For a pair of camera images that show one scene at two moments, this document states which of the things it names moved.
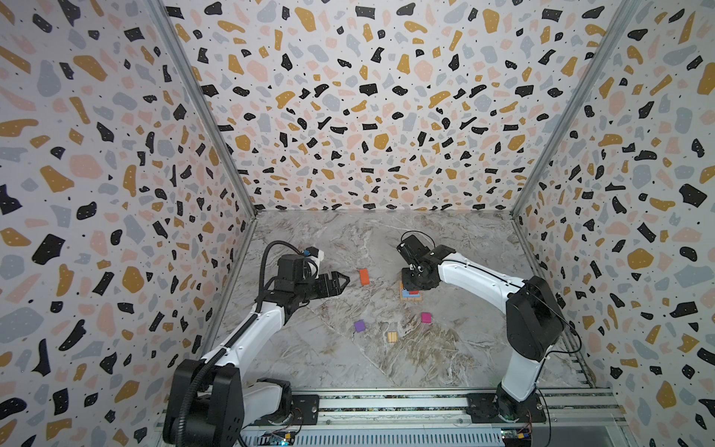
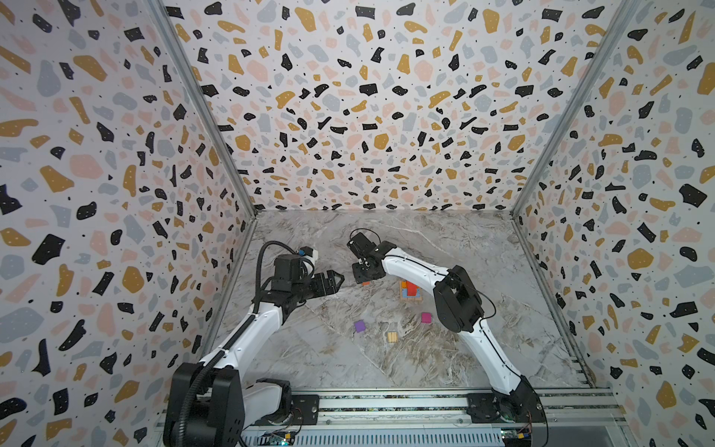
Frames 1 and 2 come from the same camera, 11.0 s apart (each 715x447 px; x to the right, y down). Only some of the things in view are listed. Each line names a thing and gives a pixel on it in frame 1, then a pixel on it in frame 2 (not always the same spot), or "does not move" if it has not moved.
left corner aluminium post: x=206 y=105 does not move
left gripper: x=333 y=290 does not move
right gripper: x=416 y=274 -> x=365 y=265
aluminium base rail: x=573 y=418 does not move
